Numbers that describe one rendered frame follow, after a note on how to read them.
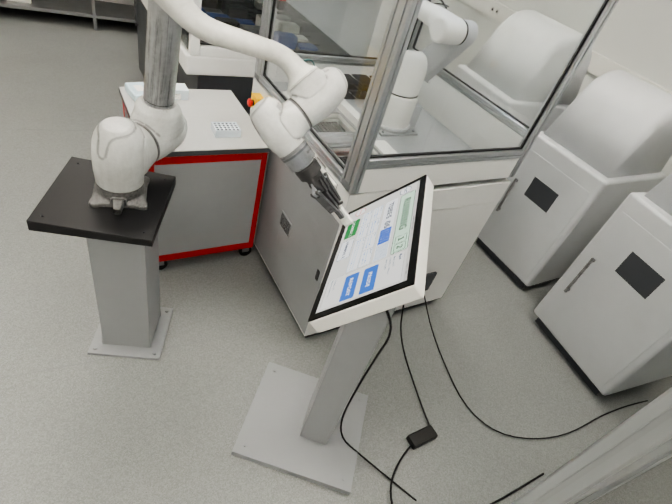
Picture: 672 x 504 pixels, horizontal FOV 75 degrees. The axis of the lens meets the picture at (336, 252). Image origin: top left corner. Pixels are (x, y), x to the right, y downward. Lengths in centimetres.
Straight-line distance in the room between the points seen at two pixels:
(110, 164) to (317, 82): 72
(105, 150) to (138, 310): 74
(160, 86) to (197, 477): 142
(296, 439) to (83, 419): 85
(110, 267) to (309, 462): 110
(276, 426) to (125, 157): 121
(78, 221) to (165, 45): 62
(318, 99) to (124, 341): 144
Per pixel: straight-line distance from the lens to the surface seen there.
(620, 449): 74
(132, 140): 156
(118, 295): 197
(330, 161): 175
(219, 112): 245
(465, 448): 231
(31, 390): 221
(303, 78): 127
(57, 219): 165
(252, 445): 197
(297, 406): 207
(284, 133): 124
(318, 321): 112
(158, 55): 158
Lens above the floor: 183
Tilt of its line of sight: 40 degrees down
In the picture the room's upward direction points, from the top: 18 degrees clockwise
